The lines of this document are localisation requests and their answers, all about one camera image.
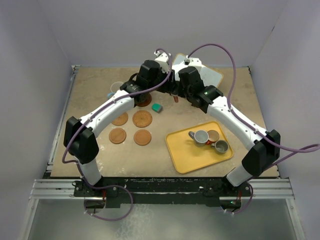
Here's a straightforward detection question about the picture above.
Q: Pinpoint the pink handled patterned mug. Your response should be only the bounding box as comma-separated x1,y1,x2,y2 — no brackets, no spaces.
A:
173,95,179,103

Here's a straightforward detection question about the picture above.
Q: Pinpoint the dark brown ringed coaster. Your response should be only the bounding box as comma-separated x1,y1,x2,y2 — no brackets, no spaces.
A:
136,93,152,107

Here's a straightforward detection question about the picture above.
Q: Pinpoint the light woven front coaster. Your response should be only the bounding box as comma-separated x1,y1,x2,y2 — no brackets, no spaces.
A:
132,110,153,128

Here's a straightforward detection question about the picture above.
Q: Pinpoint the light woven coaster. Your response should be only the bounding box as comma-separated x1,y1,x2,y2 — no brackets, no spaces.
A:
112,112,129,126
132,110,153,128

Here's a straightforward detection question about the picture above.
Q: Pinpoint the grey handled mug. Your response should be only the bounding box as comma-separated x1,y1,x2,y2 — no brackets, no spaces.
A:
188,130,209,147

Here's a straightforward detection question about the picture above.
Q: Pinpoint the large teal mug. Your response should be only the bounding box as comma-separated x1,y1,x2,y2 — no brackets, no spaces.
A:
107,81,124,100

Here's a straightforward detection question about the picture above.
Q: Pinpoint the small orange cup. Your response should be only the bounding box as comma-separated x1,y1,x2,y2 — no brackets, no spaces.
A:
206,130,220,145

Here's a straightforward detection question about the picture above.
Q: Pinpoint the plain orange front coaster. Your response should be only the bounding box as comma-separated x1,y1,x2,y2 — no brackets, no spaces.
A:
133,129,152,146

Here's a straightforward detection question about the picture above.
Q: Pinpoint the plain orange coaster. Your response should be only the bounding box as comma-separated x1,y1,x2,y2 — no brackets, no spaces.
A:
108,128,127,144
133,129,152,146

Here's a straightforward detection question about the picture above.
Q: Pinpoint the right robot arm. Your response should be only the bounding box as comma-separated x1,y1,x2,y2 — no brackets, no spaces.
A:
175,66,281,196

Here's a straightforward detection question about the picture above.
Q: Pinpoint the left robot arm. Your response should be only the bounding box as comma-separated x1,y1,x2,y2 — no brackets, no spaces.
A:
62,58,175,196

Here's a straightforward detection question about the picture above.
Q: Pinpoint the small grey cup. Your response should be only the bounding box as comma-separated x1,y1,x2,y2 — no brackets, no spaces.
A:
210,140,229,154

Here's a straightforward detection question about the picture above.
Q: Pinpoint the green whiteboard eraser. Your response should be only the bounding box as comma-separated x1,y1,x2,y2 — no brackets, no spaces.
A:
151,103,163,114

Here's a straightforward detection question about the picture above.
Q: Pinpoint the yellow tray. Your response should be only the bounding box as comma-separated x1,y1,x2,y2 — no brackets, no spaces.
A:
165,121,234,174

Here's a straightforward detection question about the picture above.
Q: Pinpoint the small whiteboard with wooden frame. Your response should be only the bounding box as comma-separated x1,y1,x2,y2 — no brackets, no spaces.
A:
173,53,224,87

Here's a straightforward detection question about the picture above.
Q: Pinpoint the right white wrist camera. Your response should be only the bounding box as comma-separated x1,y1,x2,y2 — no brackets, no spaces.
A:
172,55,204,73

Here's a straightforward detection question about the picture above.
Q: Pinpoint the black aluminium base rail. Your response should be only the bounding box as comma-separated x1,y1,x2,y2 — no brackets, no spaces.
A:
30,177,294,210

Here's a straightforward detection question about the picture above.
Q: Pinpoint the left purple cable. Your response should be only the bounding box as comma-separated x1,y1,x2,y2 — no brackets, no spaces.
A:
61,48,174,221

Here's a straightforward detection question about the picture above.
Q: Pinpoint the purple cable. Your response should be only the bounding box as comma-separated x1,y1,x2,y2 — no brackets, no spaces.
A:
186,44,320,216
61,48,174,221

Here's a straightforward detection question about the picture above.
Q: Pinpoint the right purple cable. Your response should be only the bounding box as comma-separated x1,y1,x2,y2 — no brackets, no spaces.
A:
186,44,320,216

